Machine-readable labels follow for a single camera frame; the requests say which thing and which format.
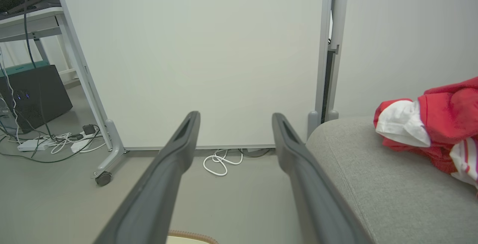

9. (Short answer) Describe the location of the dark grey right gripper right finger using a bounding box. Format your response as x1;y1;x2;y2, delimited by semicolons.
272;113;374;244

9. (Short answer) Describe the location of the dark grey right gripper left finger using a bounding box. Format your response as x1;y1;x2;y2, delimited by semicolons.
93;111;201;244

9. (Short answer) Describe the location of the red cloth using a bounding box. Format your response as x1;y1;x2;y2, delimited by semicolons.
373;77;478;190

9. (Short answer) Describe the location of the grey fabric sofa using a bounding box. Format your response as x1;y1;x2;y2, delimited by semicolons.
305;116;478;244

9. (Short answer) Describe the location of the long grey partition foot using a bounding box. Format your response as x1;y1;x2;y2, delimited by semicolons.
93;120;127;179

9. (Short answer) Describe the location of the black caster wheel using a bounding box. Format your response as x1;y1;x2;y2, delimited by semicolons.
95;171;112;187

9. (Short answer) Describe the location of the white perforated laundry basket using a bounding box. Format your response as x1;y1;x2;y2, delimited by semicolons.
166;230;219;244

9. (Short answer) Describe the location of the wide white partition panel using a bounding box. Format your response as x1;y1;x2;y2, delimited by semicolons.
50;0;333;151

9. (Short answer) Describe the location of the black computer case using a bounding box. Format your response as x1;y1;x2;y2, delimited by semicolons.
0;65;73;134

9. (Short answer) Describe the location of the teal flat box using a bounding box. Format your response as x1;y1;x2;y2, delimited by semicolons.
0;60;50;77

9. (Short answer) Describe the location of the coiled white cable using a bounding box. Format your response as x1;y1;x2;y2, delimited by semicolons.
203;149;243;177

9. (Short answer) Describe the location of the black cable under partition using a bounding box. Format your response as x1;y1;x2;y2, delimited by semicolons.
239;149;275;158

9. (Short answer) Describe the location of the white floor cable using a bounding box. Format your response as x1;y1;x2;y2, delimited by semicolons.
47;131;107;155

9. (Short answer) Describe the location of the white power strip with cables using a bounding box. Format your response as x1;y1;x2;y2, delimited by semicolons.
0;126;101;164

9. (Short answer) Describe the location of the black hanging cable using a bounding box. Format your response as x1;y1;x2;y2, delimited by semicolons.
23;0;56;140

